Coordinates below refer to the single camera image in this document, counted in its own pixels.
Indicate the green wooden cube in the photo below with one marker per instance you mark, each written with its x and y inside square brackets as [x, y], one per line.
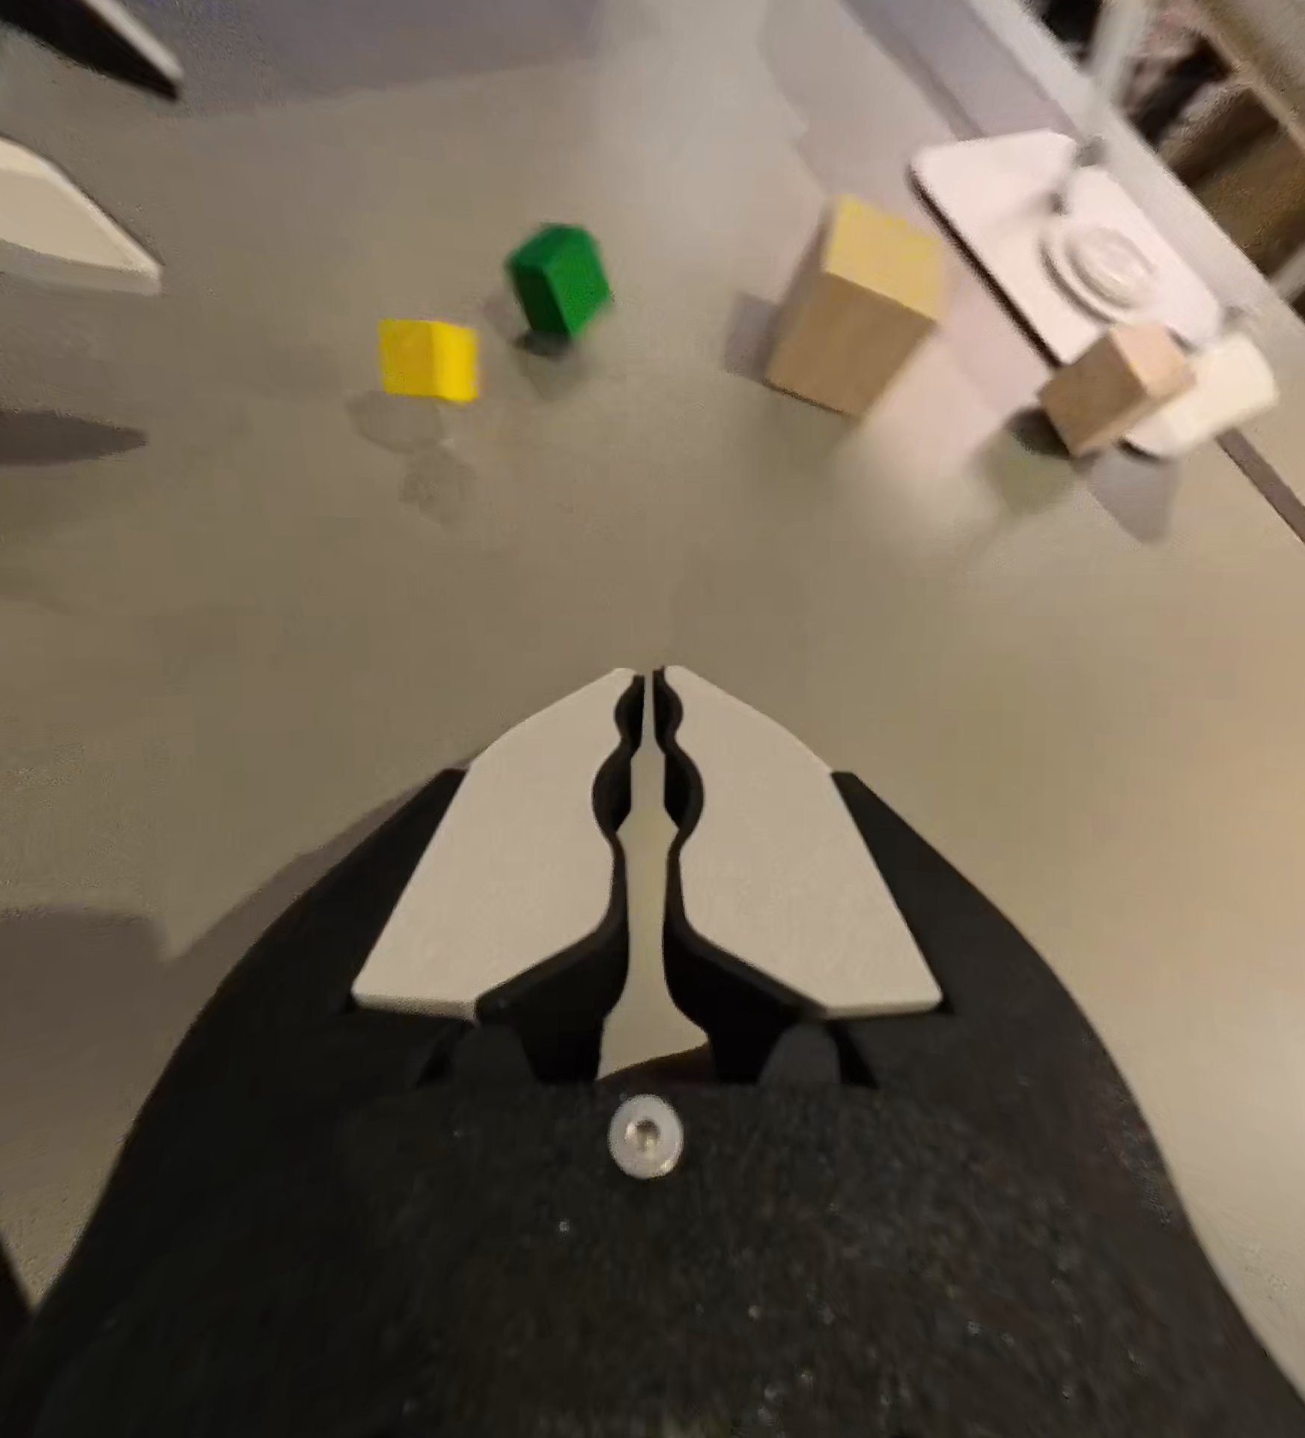
[560, 281]

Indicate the medium plain wooden cube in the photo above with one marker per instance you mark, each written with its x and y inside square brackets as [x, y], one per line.
[1113, 388]

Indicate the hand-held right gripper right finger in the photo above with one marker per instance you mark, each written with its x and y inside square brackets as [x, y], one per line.
[799, 887]

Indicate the large plain wooden cube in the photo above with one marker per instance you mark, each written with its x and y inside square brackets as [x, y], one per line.
[855, 325]

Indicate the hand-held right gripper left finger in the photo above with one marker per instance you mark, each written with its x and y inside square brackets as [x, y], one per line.
[495, 887]

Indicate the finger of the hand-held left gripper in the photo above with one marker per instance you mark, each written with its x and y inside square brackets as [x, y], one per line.
[23, 213]
[80, 33]

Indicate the yellow wooden cube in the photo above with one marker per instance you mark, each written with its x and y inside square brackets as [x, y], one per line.
[428, 359]

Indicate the white metal document stand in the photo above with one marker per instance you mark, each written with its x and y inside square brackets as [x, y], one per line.
[1000, 224]

